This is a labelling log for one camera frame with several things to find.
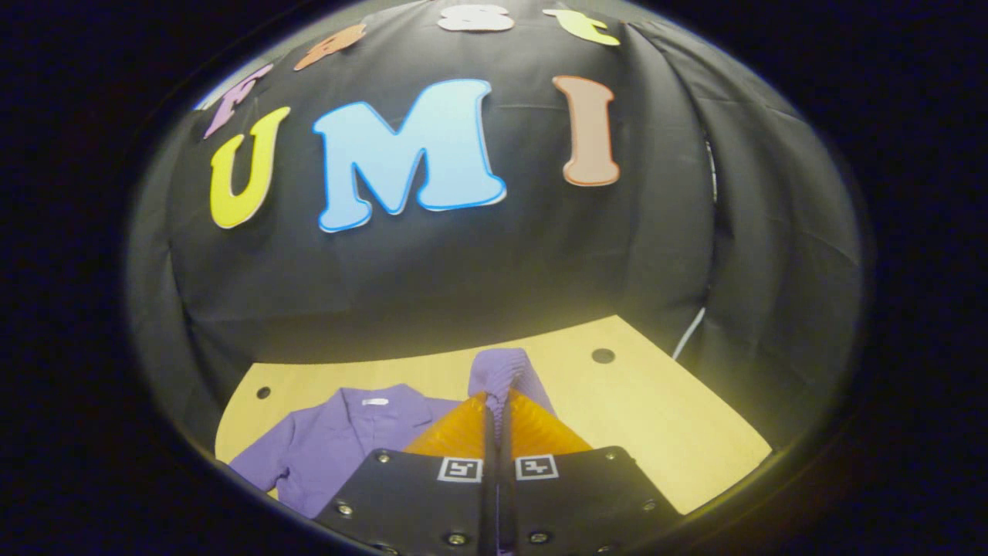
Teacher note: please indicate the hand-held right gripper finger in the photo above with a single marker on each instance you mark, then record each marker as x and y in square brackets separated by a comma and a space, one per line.
[488, 510]
[508, 494]

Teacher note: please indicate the purple knit cardigan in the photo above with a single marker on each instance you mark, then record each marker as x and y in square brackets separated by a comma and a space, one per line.
[332, 440]

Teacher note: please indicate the black backdrop cloth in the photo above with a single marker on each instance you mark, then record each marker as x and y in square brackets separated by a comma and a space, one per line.
[502, 270]

